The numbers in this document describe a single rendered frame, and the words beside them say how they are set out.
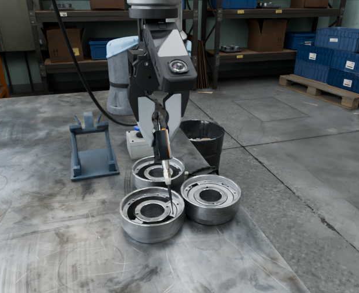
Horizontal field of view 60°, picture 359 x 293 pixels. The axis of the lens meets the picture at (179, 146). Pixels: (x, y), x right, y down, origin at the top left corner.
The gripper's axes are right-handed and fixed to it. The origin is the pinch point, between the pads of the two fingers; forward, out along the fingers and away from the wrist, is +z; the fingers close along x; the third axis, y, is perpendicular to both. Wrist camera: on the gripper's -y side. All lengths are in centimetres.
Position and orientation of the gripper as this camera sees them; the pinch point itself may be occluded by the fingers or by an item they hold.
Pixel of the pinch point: (160, 140)
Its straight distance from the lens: 51.8
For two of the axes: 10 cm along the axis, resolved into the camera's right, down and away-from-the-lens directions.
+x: -9.6, 1.3, -2.7
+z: 0.0, 9.0, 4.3
